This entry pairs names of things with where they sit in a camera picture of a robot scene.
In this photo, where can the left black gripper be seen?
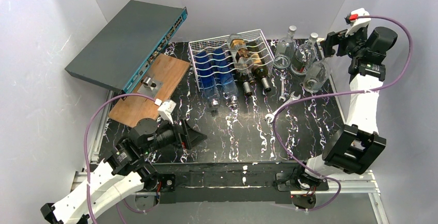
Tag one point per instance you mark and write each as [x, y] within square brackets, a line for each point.
[184, 133]

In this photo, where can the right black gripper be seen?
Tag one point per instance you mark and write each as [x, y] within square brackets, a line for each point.
[338, 44]

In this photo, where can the clear bottle blue label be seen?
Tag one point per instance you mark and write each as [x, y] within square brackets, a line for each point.
[316, 76]

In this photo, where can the clear bottle green label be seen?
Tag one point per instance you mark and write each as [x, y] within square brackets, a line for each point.
[285, 49]

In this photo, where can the amber labelled bottle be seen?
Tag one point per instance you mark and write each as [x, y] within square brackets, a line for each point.
[241, 55]

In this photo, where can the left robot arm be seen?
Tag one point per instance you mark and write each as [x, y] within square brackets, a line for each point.
[123, 171]

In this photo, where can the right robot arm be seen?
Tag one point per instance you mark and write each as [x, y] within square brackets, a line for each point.
[357, 144]

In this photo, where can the blue bottle right bottom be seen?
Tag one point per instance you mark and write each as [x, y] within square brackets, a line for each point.
[226, 78]

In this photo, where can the blue bottle left bottom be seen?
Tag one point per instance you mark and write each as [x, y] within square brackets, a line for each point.
[208, 82]

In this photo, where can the dark wine bottle left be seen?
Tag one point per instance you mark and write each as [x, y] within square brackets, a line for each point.
[245, 79]

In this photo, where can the dark wine bottle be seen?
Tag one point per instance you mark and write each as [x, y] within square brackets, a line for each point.
[260, 71]
[245, 79]

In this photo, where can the dark wine bottle right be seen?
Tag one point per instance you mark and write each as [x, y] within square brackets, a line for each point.
[260, 71]

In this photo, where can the metal plate with cylinder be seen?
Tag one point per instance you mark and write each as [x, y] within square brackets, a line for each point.
[150, 87]

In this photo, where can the wooden board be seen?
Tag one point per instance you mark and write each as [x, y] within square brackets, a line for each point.
[169, 71]

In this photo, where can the small silver wrench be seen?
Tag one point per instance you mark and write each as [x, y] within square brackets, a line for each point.
[282, 89]

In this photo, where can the large silver wrench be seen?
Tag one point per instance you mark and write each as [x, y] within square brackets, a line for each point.
[270, 116]

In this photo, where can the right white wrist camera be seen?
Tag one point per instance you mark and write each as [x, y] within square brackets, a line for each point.
[357, 19]

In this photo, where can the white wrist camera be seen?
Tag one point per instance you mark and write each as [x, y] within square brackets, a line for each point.
[357, 19]
[165, 109]

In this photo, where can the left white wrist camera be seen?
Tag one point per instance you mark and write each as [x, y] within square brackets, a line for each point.
[165, 109]

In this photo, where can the white wire wine rack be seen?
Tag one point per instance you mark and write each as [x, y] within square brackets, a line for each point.
[256, 37]

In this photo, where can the grey network switch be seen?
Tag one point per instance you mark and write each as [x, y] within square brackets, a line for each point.
[123, 51]

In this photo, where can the aluminium frame rail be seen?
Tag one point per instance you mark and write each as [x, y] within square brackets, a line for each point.
[224, 176]

